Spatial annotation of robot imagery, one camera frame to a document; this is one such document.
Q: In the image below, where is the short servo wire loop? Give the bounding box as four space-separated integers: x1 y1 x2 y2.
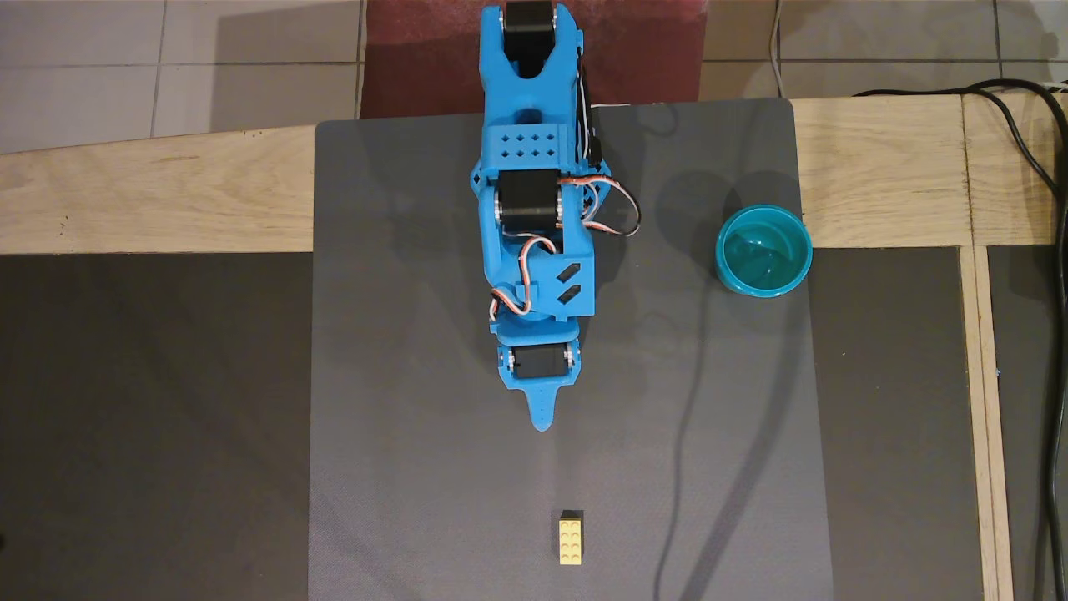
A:
489 235 559 321

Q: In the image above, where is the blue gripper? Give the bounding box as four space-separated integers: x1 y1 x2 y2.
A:
492 317 586 433

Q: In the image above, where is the cream lego brick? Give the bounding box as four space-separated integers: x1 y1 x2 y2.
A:
558 510 585 566

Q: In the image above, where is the dark grey mat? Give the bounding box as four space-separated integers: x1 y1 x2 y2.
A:
307 98 835 601

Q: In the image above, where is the thin white cable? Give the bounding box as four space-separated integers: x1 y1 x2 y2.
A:
768 0 790 99

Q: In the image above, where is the black power cable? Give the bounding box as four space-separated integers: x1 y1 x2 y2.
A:
851 78 1068 601

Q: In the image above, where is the maroon upholstered chair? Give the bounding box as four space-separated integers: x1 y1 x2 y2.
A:
360 0 708 119

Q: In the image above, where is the long servo wire loop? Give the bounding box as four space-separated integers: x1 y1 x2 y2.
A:
557 171 642 240

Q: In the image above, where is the teal plastic cup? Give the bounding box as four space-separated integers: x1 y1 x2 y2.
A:
715 205 814 299

